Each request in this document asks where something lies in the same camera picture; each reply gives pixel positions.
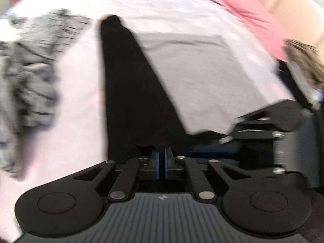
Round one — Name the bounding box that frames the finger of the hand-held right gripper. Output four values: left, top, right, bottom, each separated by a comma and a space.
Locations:
189, 143, 284, 175
220, 103, 284, 145

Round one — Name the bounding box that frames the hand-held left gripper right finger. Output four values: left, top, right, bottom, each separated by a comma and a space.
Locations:
164, 147, 251, 201

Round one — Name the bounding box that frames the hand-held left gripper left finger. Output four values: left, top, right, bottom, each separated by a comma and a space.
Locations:
72, 148, 160, 201

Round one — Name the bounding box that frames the grey sweater with black sleeves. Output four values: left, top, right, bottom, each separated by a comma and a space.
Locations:
100, 15, 297, 163

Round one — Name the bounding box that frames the olive striped shirt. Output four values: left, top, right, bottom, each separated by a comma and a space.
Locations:
284, 39, 324, 90

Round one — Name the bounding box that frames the pink pillow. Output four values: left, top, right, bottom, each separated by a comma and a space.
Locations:
212, 0, 292, 62

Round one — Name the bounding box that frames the grey pink-dotted bed sheet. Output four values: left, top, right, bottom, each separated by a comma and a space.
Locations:
0, 0, 298, 236

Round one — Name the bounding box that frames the beige padded headboard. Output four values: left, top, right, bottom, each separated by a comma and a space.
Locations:
206, 0, 324, 50

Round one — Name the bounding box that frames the light grey striped garment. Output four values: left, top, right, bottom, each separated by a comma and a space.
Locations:
0, 40, 62, 181

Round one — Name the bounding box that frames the dark grey striped garment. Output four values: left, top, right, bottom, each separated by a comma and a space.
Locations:
19, 8, 92, 56

